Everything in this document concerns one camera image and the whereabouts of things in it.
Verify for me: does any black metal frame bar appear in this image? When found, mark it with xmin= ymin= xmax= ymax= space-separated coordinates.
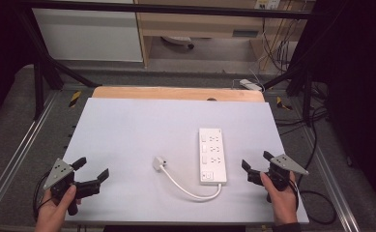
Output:
xmin=16 ymin=0 xmax=319 ymax=20

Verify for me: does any white table mat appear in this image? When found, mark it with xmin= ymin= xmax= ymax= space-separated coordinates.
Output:
xmin=62 ymin=98 xmax=310 ymax=225

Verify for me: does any white plug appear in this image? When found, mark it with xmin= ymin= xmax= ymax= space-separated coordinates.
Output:
xmin=152 ymin=156 xmax=167 ymax=173

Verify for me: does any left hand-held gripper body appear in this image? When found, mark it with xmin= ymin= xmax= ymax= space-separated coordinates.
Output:
xmin=43 ymin=158 xmax=82 ymax=217

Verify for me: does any bundle of hanging cables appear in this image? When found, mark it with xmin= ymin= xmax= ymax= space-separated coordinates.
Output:
xmin=261 ymin=6 xmax=301 ymax=73

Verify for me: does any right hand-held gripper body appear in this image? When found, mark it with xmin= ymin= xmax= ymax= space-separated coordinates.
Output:
xmin=265 ymin=153 xmax=309 ymax=205

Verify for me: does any white cabinet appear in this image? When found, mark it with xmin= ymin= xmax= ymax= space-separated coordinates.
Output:
xmin=31 ymin=7 xmax=144 ymax=63

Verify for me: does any black floor cable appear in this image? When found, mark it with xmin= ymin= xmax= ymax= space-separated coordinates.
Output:
xmin=274 ymin=81 xmax=330 ymax=189

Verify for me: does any person's left hand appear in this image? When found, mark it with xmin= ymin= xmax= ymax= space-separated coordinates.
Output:
xmin=34 ymin=184 xmax=82 ymax=228

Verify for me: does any black metal frame stand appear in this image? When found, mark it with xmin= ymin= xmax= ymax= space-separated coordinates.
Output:
xmin=16 ymin=6 xmax=102 ymax=121
xmin=262 ymin=61 xmax=316 ymax=128

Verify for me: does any yellow black tape strip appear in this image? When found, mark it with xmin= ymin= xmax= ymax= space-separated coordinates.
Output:
xmin=68 ymin=90 xmax=82 ymax=108
xmin=275 ymin=96 xmax=294 ymax=112

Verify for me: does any person's right hand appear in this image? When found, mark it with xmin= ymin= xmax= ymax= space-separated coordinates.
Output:
xmin=259 ymin=171 xmax=301 ymax=226

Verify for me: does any white power cable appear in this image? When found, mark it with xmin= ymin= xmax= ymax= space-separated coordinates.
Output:
xmin=159 ymin=165 xmax=223 ymax=203

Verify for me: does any white wall socket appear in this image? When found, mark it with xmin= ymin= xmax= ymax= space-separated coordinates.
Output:
xmin=254 ymin=0 xmax=282 ymax=11

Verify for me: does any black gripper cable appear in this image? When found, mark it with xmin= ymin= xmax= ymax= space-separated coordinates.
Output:
xmin=291 ymin=179 xmax=337 ymax=226
xmin=32 ymin=170 xmax=53 ymax=223

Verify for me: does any aluminium rail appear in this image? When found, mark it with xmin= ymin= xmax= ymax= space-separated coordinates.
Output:
xmin=0 ymin=91 xmax=61 ymax=221
xmin=300 ymin=127 xmax=362 ymax=232

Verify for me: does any wooden desk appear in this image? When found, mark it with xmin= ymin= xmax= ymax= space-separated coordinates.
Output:
xmin=132 ymin=0 xmax=315 ymax=70

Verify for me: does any small white floor power strip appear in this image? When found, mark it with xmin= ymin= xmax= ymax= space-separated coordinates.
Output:
xmin=239 ymin=78 xmax=264 ymax=92

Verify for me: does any black curtain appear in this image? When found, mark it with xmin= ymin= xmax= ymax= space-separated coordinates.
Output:
xmin=310 ymin=0 xmax=376 ymax=214
xmin=0 ymin=0 xmax=37 ymax=133

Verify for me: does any grey device under desk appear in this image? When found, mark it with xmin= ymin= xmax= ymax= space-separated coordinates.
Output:
xmin=160 ymin=35 xmax=196 ymax=50

